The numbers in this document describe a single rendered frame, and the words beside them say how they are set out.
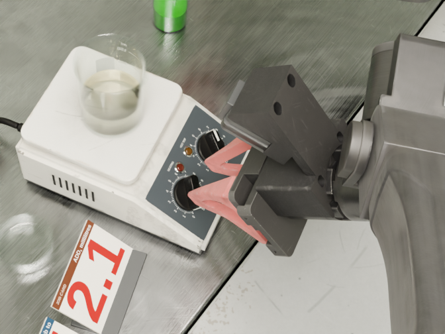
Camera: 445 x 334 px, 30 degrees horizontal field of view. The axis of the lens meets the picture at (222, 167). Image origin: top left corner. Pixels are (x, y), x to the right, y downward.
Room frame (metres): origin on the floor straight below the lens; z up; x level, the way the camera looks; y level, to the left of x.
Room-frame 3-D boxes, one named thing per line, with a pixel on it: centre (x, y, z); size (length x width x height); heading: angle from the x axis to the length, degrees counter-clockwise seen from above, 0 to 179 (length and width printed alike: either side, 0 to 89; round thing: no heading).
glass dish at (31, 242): (0.30, 0.17, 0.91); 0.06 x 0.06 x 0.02
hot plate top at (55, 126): (0.41, 0.12, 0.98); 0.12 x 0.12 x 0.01; 76
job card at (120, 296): (0.27, 0.09, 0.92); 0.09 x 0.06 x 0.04; 173
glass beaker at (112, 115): (0.41, 0.11, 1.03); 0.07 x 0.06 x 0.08; 66
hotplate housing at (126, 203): (0.41, 0.10, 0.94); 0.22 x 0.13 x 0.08; 76
